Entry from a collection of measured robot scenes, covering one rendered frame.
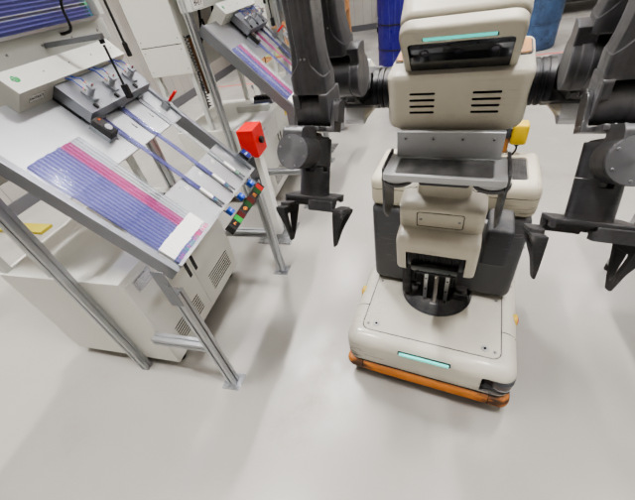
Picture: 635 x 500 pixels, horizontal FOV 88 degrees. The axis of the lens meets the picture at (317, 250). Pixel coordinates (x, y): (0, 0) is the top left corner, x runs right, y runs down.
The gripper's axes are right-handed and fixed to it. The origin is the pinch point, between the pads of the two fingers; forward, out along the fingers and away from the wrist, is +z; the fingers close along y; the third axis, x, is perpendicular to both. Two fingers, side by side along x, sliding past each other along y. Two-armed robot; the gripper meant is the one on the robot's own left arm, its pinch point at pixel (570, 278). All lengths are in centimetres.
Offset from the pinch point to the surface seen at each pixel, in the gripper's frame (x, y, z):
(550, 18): 520, 81, -205
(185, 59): 130, -182, -67
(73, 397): 30, -174, 106
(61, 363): 41, -199, 102
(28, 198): 155, -408, 46
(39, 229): 125, -346, 63
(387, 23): 451, -121, -189
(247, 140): 111, -126, -20
